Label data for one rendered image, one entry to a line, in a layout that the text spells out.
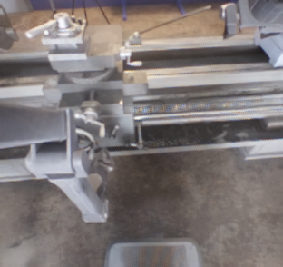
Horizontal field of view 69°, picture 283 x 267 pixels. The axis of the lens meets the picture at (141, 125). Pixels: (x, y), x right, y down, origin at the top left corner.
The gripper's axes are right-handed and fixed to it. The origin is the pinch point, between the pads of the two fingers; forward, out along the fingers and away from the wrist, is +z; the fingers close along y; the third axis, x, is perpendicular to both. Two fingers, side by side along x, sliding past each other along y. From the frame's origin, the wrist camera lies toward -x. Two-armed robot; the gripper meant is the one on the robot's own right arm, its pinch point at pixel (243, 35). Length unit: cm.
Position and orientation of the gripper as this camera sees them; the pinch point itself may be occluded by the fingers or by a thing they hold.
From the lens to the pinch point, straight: 63.1
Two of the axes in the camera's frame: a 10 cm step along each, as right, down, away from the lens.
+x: 0.2, 9.9, -1.5
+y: -10.0, 0.3, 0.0
